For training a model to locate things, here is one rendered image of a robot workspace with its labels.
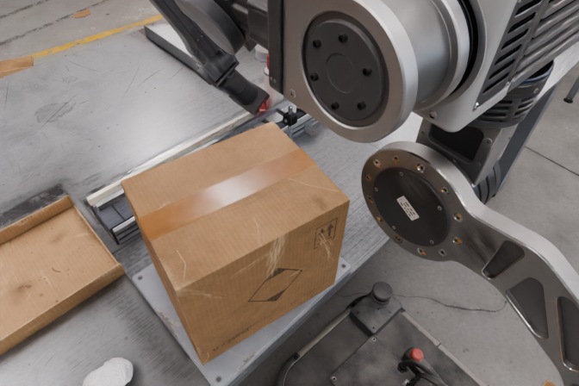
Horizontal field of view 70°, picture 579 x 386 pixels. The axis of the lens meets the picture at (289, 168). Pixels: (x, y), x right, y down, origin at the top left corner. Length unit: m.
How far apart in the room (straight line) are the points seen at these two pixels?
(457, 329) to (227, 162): 1.39
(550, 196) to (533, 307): 1.94
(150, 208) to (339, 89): 0.43
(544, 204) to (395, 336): 1.27
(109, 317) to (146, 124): 0.61
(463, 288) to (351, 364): 0.75
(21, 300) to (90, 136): 0.51
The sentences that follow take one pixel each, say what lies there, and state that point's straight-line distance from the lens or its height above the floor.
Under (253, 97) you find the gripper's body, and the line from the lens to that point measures 1.06.
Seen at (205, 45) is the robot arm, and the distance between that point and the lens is 0.91.
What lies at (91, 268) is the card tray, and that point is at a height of 0.83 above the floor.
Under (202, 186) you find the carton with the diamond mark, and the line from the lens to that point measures 0.69.
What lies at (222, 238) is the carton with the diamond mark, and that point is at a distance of 0.62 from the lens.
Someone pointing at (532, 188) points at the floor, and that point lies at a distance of 2.57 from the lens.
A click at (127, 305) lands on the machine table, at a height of 0.83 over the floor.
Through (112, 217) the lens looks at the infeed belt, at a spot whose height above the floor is 0.88.
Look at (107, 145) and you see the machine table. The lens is 1.29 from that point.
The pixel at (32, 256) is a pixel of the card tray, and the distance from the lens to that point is 1.09.
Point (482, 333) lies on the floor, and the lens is 1.94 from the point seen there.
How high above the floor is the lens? 1.62
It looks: 45 degrees down
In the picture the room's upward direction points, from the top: 1 degrees clockwise
